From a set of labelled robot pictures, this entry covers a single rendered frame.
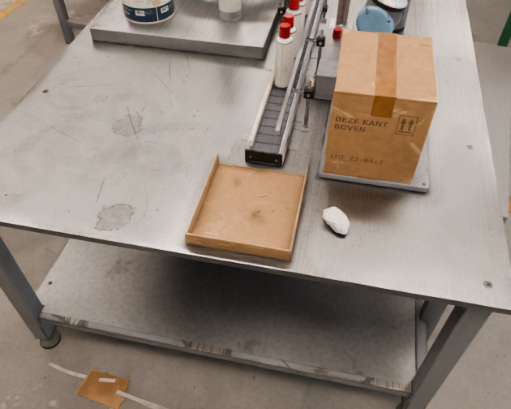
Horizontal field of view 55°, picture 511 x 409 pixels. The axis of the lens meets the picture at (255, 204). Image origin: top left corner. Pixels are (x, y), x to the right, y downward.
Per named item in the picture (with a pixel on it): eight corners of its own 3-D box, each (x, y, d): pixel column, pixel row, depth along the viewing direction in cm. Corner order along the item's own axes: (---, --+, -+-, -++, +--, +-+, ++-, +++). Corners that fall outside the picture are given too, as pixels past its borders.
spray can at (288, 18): (279, 68, 166) (281, 10, 151) (294, 71, 165) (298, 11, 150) (276, 77, 163) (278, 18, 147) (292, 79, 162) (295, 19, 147)
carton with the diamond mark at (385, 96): (332, 108, 156) (343, 28, 136) (410, 117, 153) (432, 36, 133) (322, 173, 136) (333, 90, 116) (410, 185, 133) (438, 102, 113)
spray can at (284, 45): (276, 79, 162) (277, 19, 147) (291, 80, 161) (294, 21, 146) (272, 88, 158) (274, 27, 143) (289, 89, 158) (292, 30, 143)
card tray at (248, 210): (217, 163, 142) (216, 152, 139) (307, 176, 138) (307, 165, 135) (186, 243, 122) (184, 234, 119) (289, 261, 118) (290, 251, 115)
